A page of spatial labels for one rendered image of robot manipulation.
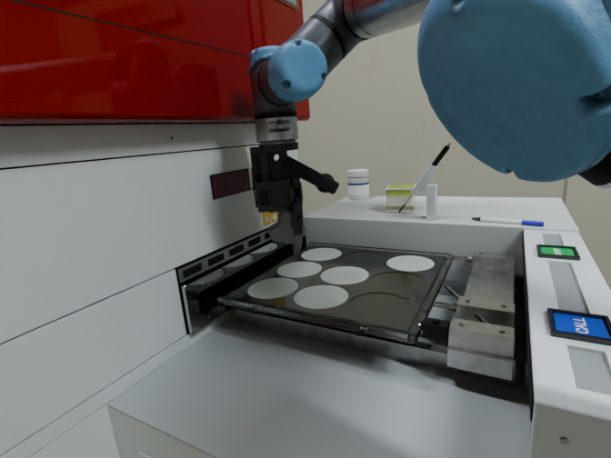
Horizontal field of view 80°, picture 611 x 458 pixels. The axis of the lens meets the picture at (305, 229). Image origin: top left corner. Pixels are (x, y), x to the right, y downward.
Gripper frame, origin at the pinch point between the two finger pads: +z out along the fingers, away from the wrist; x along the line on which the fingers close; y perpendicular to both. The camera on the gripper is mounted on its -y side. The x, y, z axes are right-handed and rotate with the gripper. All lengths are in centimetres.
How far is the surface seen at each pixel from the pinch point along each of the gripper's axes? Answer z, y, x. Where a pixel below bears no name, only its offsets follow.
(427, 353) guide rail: 12.9, -15.2, 21.3
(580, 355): 1.7, -20.0, 41.2
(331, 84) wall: -53, -61, -185
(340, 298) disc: 7.4, -5.1, 9.4
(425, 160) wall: -1, -103, -135
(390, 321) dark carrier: 7.3, -9.9, 19.7
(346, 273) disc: 7.4, -9.8, -1.3
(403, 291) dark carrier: 7.4, -16.6, 10.4
